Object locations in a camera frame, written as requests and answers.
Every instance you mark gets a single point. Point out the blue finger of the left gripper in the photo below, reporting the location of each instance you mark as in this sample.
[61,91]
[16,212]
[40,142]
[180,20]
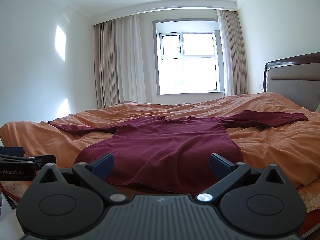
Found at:
[12,151]

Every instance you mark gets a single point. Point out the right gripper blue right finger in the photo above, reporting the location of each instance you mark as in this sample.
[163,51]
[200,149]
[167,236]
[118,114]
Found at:
[229,175]

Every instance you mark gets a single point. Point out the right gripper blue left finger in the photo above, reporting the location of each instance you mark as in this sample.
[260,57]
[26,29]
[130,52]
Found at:
[92,175]

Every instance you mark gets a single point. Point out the maroon long-sleeve shirt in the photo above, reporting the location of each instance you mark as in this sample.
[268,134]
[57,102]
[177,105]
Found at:
[172,155]

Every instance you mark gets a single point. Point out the bedroom window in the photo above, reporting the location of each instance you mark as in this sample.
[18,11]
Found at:
[188,56]

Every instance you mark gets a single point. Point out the floral bed sheet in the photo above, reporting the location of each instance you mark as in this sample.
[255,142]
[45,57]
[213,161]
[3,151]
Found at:
[15,189]

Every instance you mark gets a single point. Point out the orange duvet cover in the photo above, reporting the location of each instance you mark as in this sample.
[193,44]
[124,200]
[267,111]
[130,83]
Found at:
[295,147]

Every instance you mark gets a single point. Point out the left beige curtain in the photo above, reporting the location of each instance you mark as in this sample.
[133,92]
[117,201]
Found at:
[118,62]

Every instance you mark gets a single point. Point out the beige curtain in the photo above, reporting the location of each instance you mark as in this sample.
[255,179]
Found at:
[234,55]
[118,62]

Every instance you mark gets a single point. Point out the right beige curtain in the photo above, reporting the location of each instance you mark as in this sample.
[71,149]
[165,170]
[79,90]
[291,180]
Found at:
[234,55]

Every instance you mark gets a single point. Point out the dark wood padded headboard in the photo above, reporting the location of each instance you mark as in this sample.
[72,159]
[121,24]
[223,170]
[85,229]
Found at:
[296,78]

